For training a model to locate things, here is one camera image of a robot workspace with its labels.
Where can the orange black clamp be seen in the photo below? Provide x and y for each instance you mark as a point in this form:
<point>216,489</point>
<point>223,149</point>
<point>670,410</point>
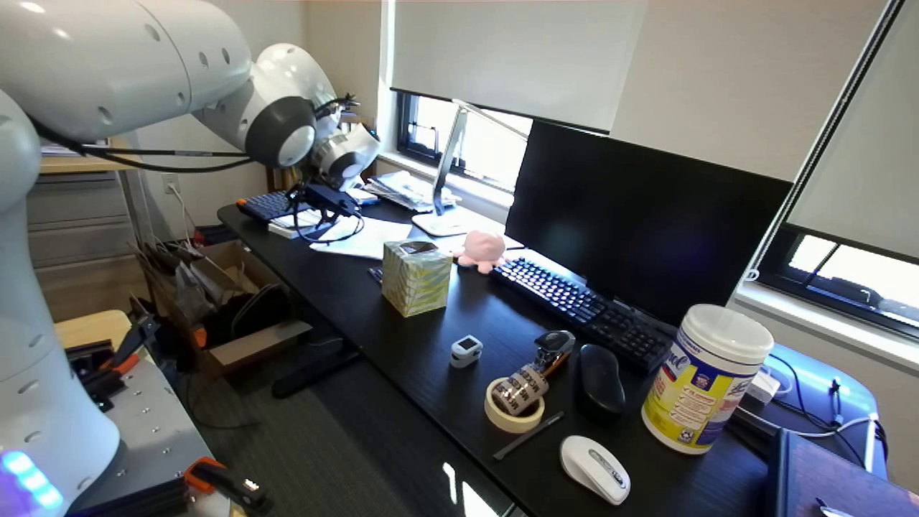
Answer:
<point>225,482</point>

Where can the grey robot table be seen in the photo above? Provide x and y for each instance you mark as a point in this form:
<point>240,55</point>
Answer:
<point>160,433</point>

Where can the cardboard box with tools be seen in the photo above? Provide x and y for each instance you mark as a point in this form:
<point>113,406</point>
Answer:
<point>248,340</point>

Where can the black keyboard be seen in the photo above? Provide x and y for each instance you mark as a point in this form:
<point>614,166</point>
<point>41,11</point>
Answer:
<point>584,313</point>

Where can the white roller blind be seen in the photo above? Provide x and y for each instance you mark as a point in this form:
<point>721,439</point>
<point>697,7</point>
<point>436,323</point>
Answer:
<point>727,87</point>
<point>517,58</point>

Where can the cream masking tape roll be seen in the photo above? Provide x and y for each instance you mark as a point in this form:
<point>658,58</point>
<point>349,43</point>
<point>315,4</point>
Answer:
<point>497,417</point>

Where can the green tissue box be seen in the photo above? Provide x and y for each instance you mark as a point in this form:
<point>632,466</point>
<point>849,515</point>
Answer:
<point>417,280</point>

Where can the white paper sheet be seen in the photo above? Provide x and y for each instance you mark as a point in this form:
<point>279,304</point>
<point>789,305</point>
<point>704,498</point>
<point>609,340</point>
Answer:
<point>361,244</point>

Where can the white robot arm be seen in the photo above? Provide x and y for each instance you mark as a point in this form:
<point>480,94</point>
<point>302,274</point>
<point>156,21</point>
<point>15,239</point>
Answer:
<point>95,67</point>

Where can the white wipes canister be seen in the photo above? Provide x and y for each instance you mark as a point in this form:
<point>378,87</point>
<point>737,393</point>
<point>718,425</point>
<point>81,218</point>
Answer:
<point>700,384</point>

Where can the blue plastic bin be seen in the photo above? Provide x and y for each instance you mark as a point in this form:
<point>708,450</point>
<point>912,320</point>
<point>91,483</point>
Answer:
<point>829,379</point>

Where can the wooden block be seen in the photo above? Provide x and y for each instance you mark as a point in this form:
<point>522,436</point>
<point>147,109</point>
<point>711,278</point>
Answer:
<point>91,333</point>

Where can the black pen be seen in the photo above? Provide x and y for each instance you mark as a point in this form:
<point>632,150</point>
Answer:
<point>528,439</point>

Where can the black computer mouse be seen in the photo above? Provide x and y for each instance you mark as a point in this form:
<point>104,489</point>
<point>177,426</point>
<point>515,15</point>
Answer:
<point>601,381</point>

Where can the striped paper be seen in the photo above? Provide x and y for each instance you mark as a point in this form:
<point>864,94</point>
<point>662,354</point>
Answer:
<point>401,192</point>

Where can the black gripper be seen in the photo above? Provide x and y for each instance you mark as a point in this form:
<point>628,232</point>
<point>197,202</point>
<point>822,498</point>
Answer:
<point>331,199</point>

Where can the white computer mouse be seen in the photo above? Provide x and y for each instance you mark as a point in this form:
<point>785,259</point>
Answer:
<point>596,471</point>

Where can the dark blue flat case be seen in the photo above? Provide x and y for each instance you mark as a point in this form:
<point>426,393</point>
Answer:
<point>835,478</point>

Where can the white desk lamp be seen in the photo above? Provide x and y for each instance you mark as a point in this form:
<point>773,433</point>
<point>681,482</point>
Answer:
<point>450,225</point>

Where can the printed clear tape roll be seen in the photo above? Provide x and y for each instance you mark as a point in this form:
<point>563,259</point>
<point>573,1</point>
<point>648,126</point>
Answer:
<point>523,390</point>

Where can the orange utility tool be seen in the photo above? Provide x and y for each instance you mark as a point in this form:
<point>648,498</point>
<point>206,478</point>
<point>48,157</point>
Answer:
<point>550,367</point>

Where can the pink octopus plush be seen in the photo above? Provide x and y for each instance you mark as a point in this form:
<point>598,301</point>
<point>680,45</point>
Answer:
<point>480,248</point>

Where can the grey drawer cabinet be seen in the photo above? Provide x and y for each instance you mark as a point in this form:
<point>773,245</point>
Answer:
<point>81,235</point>

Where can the stack of paper booklets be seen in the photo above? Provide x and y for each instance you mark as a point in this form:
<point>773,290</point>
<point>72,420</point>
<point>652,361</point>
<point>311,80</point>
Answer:
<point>269,215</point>

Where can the black monitor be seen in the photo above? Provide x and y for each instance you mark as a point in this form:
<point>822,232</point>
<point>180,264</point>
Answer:
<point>642,221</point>

